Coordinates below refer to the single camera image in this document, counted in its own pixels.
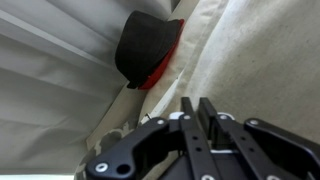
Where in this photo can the black hat red band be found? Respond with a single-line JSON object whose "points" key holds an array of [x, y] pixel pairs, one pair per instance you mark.
{"points": [[146, 46]]}

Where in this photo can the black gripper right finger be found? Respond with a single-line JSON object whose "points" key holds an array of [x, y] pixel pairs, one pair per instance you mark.
{"points": [[266, 150]]}

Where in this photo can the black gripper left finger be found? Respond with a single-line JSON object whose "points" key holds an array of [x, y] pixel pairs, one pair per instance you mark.
{"points": [[133, 150]]}

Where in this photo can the white wooden chair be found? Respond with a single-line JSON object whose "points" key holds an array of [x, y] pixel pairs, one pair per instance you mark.
{"points": [[163, 100]]}

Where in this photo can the white curtain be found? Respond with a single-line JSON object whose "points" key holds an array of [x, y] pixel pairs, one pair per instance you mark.
{"points": [[50, 83]]}

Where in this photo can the white square pillow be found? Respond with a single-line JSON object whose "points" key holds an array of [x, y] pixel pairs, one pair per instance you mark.
{"points": [[266, 60]]}

